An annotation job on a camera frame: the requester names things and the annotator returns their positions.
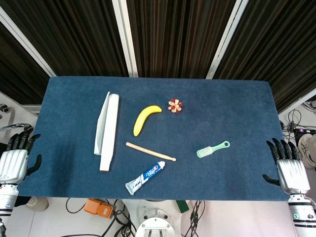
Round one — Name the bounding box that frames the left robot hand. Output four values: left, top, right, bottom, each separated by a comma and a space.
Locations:
0, 127, 42, 185

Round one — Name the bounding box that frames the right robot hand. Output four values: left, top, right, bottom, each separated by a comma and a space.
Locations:
262, 137, 311, 194

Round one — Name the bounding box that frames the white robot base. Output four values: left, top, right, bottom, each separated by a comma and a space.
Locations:
123, 198, 191, 237

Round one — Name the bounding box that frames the green brush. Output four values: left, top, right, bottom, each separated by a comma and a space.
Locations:
196, 140, 231, 158

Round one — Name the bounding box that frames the white sneaker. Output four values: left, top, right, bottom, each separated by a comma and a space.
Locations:
298, 133, 316, 170

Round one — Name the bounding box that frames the beige shoe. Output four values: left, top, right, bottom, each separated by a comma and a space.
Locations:
26, 196, 49, 211

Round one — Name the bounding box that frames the blue table cloth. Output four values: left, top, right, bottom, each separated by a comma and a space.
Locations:
17, 76, 290, 202

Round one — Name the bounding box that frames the white folded paper roll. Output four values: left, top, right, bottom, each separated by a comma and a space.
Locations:
93, 91, 120, 172

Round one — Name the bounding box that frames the orange pedal box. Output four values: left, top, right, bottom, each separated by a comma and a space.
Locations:
83, 198, 116, 220

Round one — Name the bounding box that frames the green clamp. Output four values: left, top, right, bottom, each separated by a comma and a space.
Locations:
175, 199, 190, 213

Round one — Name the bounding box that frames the red beige flower toy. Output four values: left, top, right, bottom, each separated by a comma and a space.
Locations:
168, 98, 184, 115

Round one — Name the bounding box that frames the blue white toothpaste tube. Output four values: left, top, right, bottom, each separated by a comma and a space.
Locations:
125, 160, 166, 196

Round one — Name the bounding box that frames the yellow banana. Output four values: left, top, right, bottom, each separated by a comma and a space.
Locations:
133, 105, 163, 137

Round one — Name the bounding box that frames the wooden drumstick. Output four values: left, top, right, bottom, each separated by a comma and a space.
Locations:
125, 142, 177, 162

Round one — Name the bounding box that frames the black cable bundle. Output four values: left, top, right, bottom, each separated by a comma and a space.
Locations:
184, 200, 206, 237

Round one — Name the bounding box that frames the white frame post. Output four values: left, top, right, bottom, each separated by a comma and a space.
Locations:
206, 0, 249, 79
0, 6, 57, 78
111, 0, 138, 78

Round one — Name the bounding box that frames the black floor cable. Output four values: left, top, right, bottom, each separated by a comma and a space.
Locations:
65, 197, 138, 237

